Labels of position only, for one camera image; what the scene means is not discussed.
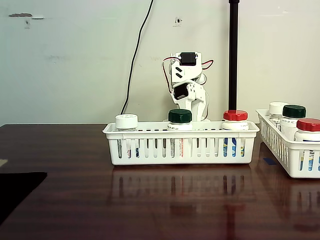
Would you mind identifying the red-capped bottle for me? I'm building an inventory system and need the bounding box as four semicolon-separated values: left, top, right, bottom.
293;118;320;172
221;109;250;158

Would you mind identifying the green-capped bottle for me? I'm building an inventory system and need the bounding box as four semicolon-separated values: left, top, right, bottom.
279;104;307;142
166;108;194;159

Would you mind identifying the red white servo wire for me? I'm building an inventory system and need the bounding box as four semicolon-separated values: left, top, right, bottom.
161;56;215;95

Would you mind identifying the black hanging cable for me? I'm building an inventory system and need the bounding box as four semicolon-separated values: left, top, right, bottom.
119;0;155;116

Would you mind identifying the white-capped bottle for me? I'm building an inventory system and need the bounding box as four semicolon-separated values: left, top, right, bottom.
114;113;140;160
268;101;290;129

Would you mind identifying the black vertical pole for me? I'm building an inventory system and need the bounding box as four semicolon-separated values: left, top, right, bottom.
228;0;241;112

